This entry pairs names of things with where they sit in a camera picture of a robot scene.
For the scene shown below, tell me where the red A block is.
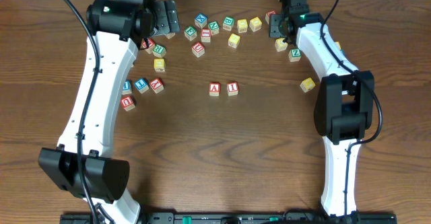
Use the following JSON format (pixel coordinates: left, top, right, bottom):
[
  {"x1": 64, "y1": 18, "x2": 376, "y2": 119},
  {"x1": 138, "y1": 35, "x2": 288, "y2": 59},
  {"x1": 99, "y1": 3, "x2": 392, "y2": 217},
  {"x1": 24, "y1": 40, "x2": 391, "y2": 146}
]
[{"x1": 209, "y1": 83, "x2": 220, "y2": 97}]

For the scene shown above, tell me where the red I block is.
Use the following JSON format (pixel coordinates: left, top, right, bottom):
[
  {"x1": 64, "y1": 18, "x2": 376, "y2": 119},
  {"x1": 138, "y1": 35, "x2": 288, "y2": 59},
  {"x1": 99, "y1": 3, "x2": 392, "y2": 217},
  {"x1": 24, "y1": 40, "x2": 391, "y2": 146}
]
[{"x1": 226, "y1": 82, "x2": 239, "y2": 96}]

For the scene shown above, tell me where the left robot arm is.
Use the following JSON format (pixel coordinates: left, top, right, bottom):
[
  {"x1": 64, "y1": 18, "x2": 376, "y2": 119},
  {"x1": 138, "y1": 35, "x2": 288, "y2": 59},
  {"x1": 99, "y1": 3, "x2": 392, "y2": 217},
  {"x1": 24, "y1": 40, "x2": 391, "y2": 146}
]
[{"x1": 38, "y1": 0, "x2": 180, "y2": 223}]

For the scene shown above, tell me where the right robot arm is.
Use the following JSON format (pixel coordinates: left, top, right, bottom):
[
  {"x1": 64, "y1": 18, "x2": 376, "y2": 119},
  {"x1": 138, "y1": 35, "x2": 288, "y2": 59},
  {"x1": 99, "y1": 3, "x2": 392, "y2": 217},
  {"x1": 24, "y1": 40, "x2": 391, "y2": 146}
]
[{"x1": 269, "y1": 0, "x2": 374, "y2": 223}]

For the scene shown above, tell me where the blue P block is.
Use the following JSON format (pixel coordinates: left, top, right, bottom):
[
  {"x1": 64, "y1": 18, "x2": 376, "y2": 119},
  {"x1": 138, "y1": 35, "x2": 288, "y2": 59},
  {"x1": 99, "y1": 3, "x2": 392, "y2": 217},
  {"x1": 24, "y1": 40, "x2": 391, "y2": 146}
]
[{"x1": 165, "y1": 32, "x2": 175, "y2": 39}]

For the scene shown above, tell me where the green F block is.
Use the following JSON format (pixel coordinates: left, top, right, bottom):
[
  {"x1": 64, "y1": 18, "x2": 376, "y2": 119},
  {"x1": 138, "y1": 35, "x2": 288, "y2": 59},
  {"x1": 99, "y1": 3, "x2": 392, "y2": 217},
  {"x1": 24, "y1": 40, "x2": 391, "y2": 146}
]
[{"x1": 184, "y1": 26, "x2": 197, "y2": 41}]

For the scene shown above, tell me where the red K block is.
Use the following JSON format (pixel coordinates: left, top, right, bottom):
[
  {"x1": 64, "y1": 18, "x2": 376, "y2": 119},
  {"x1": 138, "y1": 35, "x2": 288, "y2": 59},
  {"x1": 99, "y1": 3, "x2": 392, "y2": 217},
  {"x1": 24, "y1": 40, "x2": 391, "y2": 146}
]
[{"x1": 265, "y1": 10, "x2": 276, "y2": 24}]

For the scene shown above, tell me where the red E block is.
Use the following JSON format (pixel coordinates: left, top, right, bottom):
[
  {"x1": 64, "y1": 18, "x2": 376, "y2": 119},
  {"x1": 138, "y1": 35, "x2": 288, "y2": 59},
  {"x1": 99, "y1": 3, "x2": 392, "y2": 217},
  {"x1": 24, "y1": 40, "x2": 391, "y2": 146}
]
[{"x1": 141, "y1": 38, "x2": 156, "y2": 54}]

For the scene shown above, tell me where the yellow block under 2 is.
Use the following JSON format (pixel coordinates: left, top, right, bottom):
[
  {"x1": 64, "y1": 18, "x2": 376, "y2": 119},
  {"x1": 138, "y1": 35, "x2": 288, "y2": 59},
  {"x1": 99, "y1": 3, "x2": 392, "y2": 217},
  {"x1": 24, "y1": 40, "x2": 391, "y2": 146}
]
[{"x1": 275, "y1": 38, "x2": 288, "y2": 52}]

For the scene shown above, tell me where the green R block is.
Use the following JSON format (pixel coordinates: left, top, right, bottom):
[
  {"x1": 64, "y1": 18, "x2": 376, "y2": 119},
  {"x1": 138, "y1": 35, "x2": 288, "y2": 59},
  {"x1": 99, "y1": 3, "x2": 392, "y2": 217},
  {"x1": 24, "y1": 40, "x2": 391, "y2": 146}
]
[{"x1": 153, "y1": 44, "x2": 167, "y2": 59}]

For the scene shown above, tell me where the blue X block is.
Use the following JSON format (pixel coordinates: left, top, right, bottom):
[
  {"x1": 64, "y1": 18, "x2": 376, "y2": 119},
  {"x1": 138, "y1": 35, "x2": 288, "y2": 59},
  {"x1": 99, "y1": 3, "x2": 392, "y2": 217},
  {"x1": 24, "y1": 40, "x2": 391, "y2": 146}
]
[{"x1": 195, "y1": 13, "x2": 207, "y2": 29}]

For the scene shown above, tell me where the yellow block top right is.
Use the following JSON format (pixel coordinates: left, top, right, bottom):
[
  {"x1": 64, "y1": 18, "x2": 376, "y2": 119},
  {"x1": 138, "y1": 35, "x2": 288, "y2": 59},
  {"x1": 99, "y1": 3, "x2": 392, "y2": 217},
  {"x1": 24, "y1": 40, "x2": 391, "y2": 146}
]
[{"x1": 249, "y1": 17, "x2": 262, "y2": 32}]

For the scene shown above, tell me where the green Z block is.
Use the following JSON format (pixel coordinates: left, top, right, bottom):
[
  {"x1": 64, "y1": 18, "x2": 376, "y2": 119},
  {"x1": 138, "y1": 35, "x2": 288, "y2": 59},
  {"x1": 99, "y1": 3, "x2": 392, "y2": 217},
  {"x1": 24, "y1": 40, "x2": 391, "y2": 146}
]
[{"x1": 288, "y1": 48, "x2": 302, "y2": 63}]

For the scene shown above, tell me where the red H block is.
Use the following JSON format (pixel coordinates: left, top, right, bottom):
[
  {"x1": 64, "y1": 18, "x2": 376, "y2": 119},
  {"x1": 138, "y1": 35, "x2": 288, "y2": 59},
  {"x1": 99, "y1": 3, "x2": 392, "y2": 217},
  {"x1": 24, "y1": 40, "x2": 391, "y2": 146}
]
[{"x1": 201, "y1": 28, "x2": 211, "y2": 43}]

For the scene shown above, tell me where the red C block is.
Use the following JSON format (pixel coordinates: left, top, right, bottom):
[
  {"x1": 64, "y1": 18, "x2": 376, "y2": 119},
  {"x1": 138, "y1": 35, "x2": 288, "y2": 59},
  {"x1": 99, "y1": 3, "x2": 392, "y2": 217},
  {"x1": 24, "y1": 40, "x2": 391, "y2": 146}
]
[{"x1": 191, "y1": 42, "x2": 205, "y2": 58}]

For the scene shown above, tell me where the yellow block left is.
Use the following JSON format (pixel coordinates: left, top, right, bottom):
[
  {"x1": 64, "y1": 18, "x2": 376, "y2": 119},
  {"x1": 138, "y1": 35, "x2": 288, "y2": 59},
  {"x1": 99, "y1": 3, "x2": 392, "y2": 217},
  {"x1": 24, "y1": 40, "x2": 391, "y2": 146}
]
[{"x1": 154, "y1": 59, "x2": 166, "y2": 72}]

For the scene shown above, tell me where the green N block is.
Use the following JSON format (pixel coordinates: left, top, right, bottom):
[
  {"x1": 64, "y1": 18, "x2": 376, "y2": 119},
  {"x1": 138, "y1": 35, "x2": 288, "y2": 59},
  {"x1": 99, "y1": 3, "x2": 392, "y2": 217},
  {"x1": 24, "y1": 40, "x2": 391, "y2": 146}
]
[{"x1": 208, "y1": 21, "x2": 220, "y2": 36}]

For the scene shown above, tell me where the yellow block top middle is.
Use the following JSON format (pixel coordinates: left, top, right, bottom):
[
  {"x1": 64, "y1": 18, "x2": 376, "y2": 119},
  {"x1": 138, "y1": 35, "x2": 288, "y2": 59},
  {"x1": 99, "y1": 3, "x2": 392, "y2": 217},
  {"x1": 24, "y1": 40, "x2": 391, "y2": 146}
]
[{"x1": 237, "y1": 19, "x2": 248, "y2": 33}]

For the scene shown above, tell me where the yellow block centre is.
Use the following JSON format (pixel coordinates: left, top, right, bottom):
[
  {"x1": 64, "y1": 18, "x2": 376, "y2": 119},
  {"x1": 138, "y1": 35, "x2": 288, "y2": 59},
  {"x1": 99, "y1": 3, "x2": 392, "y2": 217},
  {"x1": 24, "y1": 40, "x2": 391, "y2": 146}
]
[{"x1": 228, "y1": 34, "x2": 241, "y2": 48}]

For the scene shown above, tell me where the green B block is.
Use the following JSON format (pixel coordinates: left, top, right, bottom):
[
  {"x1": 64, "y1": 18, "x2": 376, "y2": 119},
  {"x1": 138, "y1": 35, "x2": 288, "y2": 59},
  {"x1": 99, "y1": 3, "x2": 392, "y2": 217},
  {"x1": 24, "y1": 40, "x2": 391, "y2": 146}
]
[{"x1": 222, "y1": 16, "x2": 234, "y2": 31}]

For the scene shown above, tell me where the yellow block far right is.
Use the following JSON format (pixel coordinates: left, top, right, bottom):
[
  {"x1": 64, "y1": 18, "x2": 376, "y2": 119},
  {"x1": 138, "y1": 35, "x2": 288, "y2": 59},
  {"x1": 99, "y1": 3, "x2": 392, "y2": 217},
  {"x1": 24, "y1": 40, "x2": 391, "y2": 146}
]
[{"x1": 335, "y1": 41, "x2": 341, "y2": 50}]

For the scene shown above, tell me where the red Y block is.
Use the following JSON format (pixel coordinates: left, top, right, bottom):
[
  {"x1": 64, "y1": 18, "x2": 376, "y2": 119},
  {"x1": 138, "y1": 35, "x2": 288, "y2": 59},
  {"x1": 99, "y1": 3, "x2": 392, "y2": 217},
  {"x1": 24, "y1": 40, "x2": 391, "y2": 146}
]
[{"x1": 149, "y1": 78, "x2": 164, "y2": 94}]

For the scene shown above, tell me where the blue T block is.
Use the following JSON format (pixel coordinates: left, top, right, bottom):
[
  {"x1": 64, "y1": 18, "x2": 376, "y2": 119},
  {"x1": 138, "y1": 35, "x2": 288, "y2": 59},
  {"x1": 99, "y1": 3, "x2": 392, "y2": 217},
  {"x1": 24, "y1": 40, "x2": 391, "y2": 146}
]
[{"x1": 134, "y1": 78, "x2": 149, "y2": 94}]

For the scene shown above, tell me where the yellow block lone right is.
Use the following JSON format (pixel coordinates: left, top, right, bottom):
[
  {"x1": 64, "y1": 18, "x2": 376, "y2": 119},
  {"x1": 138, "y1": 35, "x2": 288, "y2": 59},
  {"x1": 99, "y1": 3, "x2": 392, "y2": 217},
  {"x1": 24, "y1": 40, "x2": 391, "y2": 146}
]
[{"x1": 300, "y1": 77, "x2": 316, "y2": 93}]

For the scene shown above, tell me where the blue L block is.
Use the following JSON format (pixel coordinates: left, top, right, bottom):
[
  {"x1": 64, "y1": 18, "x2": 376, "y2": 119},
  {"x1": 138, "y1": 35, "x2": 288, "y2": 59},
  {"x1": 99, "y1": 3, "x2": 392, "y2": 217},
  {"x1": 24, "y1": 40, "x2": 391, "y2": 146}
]
[{"x1": 122, "y1": 80, "x2": 133, "y2": 95}]

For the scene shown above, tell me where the red U block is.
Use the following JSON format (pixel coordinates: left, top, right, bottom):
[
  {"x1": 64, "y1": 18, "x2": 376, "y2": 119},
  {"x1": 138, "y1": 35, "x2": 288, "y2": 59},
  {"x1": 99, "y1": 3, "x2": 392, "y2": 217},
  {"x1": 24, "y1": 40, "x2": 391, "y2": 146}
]
[{"x1": 120, "y1": 96, "x2": 135, "y2": 111}]

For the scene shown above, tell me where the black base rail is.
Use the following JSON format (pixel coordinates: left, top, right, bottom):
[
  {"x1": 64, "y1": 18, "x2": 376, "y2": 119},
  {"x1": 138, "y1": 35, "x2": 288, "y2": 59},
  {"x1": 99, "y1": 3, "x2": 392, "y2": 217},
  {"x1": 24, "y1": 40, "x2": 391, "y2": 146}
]
[{"x1": 59, "y1": 211, "x2": 398, "y2": 224}]

